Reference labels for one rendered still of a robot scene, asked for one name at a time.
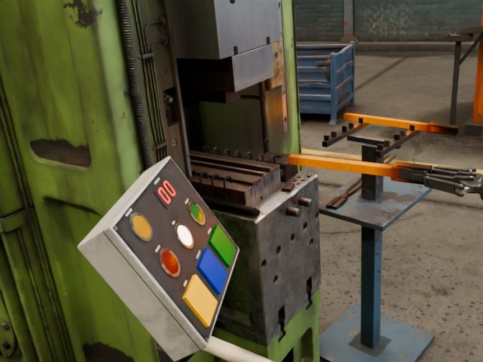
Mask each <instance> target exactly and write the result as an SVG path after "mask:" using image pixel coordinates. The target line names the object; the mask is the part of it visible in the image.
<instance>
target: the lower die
mask: <svg viewBox="0 0 483 362"><path fill-rule="evenodd" d="M189 155H191V156H196V157H205V158H209V159H217V160H222V161H227V162H235V163H239V164H248V165H252V166H257V167H265V168H269V169H270V173H269V174H268V175H266V176H264V173H263V172H258V171H253V170H246V169H241V168H236V167H228V166H224V165H219V164H211V163H207V162H199V161H195V160H190V166H191V169H195V170H196V172H197V175H196V176H195V172H194V171H192V177H190V182H191V185H192V186H193V187H194V189H195V190H196V192H197V193H198V194H199V195H201V186H200V180H199V177H200V173H202V171H207V173H208V179H206V173H203V174H202V177H201V179H202V186H203V193H204V195H205V196H206V197H210V198H212V196H213V192H212V186H211V178H212V175H213V174H214V173H218V174H219V176H220V180H218V176H217V175H215V176H214V178H213V185H214V192H215V196H216V199H219V200H224V199H225V195H224V178H225V176H227V175H230V176H231V178H232V183H230V179H229V177H228V178H226V194H227V198H228V201H229V202H233V203H238V204H242V205H248V206H252V207H254V206H255V205H256V204H258V203H259V202H261V201H262V200H264V199H265V198H266V197H267V196H268V195H270V194H272V193H273V192H274V191H276V190H277V189H278V188H280V187H281V182H280V165H279V164H273V163H270V164H269V163H268V162H260V161H258V162H257V161H254V160H250V159H242V158H233V157H228V156H223V155H218V154H209V153H205V152H204V153H202V152H197V151H191V150H189ZM261 196H262V199H261Z"/></svg>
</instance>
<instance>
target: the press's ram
mask: <svg viewBox="0 0 483 362"><path fill-rule="evenodd" d="M168 1H169V6H170V16H171V22H172V32H173V38H174V43H175V54H176V58H181V59H206V60H221V59H224V58H226V57H231V56H233V55H237V54H239V53H242V52H246V51H249V50H253V49H256V48H258V47H262V46H265V45H269V44H272V43H274V42H278V41H280V18H279V5H278V0H168Z"/></svg>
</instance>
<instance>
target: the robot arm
mask: <svg viewBox="0 0 483 362"><path fill-rule="evenodd" d="M476 171H477V169H476V168H461V167H444V166H433V168H432V173H431V174H429V173H428V170H416V169H410V168H403V167H398V169H397V178H398V179H402V180H410V181H416V182H423V183H424V187H429V188H432V189H435V190H440V191H444V192H449V193H452V194H455V195H457V196H459V197H463V196H464V193H466V192H468V193H479V194H480V198H481V200H483V174H480V173H476Z"/></svg>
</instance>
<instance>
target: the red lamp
mask: <svg viewBox="0 0 483 362"><path fill-rule="evenodd" d="M162 261H163V264H164V265H165V268H166V269H167V270H168V271H169V272H170V273H172V274H176V273H177V272H178V263H177V260H176V258H175V257H174V256H173V255H172V254H171V253H170V252H169V251H165V252H164V253H163V254H162Z"/></svg>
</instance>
